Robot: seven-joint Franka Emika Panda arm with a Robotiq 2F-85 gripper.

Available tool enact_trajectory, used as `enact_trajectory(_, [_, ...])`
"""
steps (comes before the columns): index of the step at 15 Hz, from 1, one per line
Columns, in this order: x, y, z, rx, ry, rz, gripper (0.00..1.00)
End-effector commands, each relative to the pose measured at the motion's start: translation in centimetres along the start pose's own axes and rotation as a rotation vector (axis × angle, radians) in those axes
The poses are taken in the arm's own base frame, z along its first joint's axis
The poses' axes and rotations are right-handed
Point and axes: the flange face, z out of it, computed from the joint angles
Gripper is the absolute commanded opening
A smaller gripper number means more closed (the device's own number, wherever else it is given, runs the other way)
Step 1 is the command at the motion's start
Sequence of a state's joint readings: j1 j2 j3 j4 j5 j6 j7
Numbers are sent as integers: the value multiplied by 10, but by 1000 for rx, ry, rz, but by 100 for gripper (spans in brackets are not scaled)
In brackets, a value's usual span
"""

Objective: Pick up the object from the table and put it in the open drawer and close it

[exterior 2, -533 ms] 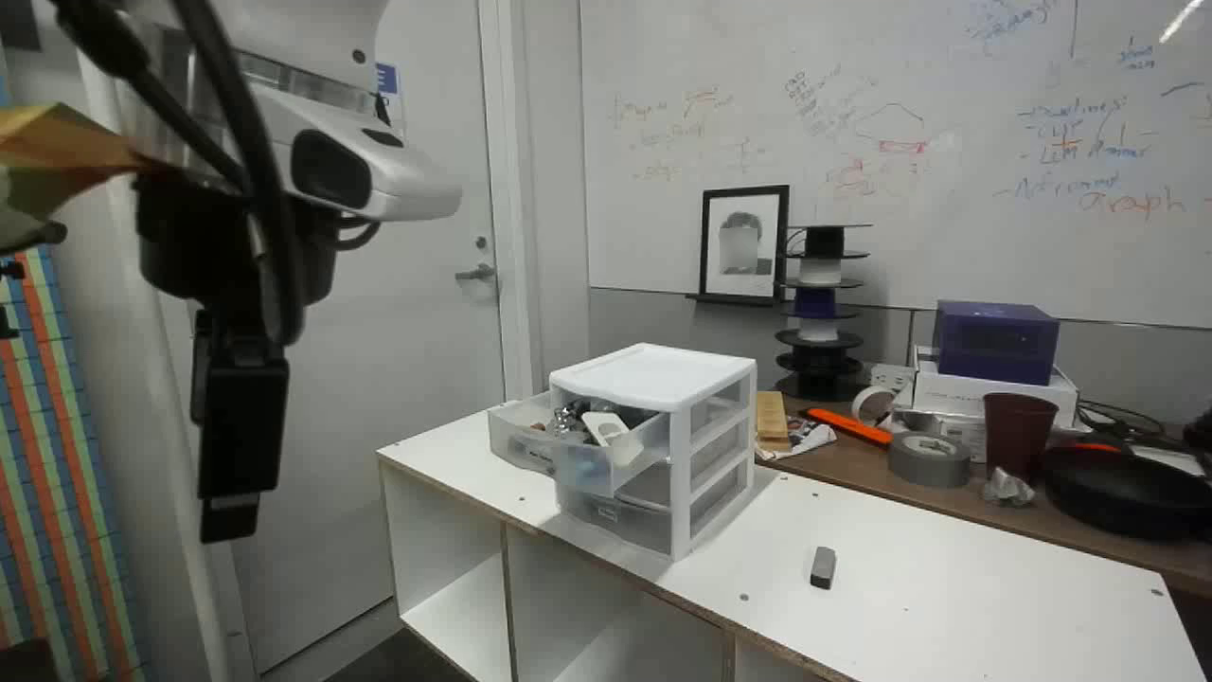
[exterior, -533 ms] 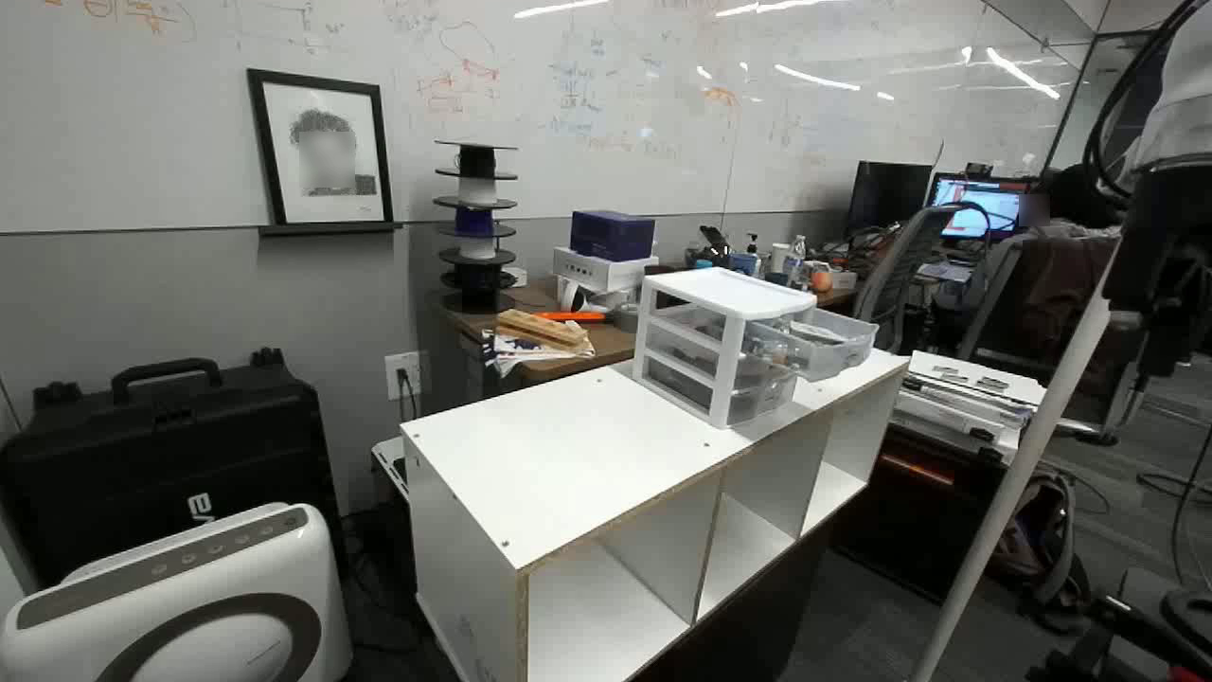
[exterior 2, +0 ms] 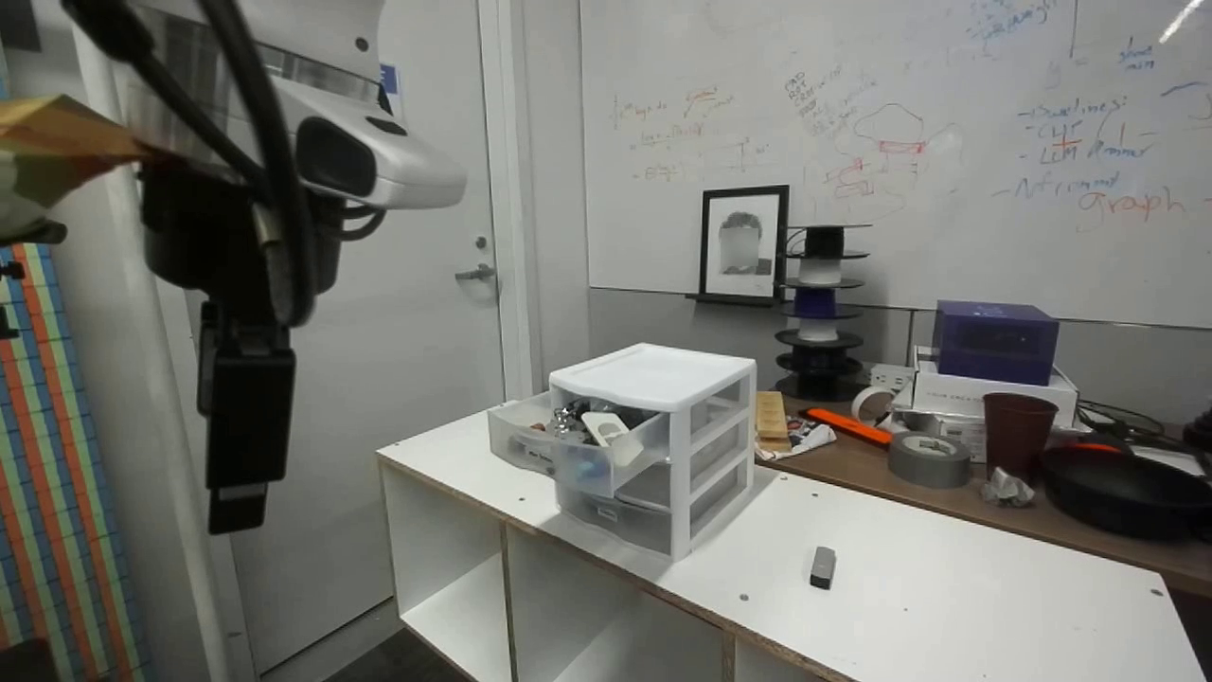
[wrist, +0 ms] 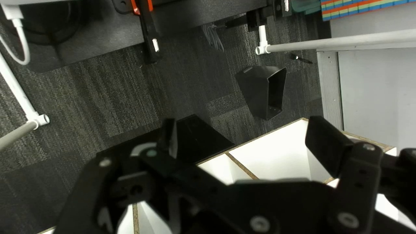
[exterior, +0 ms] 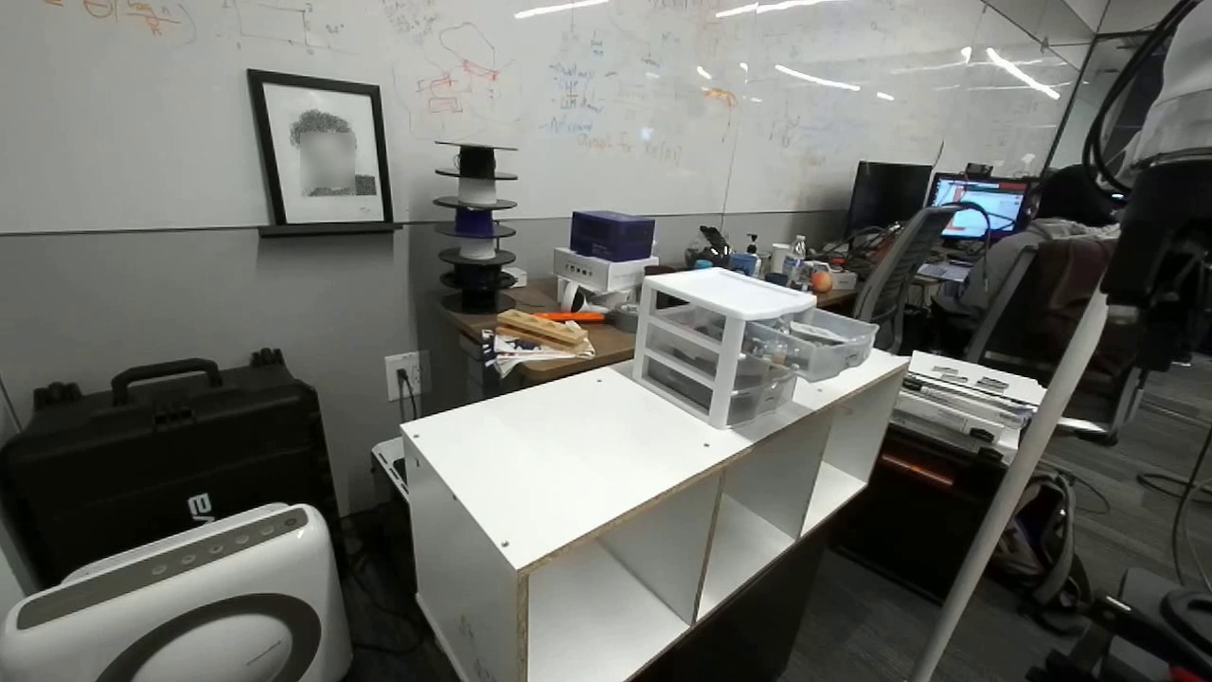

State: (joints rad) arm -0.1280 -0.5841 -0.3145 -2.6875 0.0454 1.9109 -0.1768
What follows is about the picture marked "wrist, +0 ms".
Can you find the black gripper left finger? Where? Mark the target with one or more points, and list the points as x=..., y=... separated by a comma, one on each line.
x=192, y=140

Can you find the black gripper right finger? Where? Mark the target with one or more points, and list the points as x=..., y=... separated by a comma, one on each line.
x=344, y=158

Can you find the white shelf cabinet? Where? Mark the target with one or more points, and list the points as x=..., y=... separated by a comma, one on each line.
x=283, y=157

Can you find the black bin on floor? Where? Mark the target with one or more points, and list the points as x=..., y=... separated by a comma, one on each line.
x=263, y=90

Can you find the black orange clamp tool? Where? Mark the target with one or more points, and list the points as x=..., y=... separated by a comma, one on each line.
x=154, y=45

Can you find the colourful striped panel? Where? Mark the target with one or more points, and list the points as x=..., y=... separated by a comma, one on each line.
x=335, y=10

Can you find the white pipe frame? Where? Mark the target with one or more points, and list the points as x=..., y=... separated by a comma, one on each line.
x=335, y=43

